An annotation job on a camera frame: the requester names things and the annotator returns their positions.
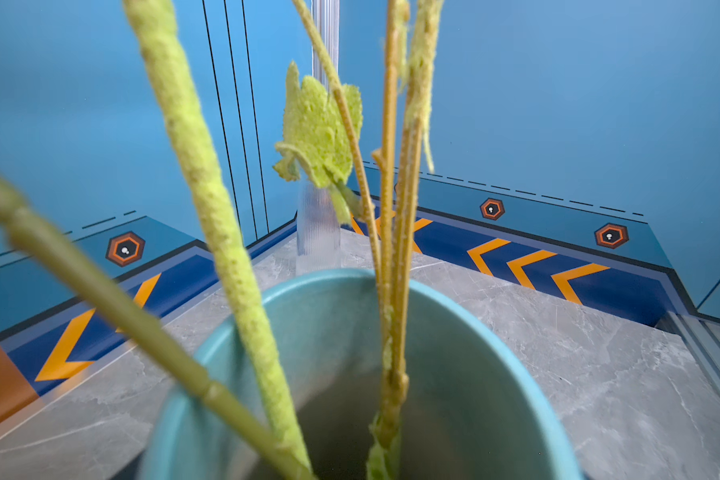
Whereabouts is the clear glass vase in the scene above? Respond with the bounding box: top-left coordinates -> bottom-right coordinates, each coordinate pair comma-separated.
297,180 -> 340,265

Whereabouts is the yellow rose stem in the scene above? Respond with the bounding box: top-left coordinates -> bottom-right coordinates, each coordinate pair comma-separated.
0,177 -> 314,479

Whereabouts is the orange poppy flower stem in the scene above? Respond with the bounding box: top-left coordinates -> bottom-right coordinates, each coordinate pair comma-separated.
274,1 -> 443,479

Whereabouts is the white ranunculus flower stem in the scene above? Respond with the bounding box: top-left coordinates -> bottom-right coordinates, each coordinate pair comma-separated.
123,1 -> 313,479

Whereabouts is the right aluminium corner post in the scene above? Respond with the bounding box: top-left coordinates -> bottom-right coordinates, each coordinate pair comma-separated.
310,0 -> 341,90

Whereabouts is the teal ceramic vase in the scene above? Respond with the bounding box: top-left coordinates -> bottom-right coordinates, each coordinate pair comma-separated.
137,269 -> 582,479

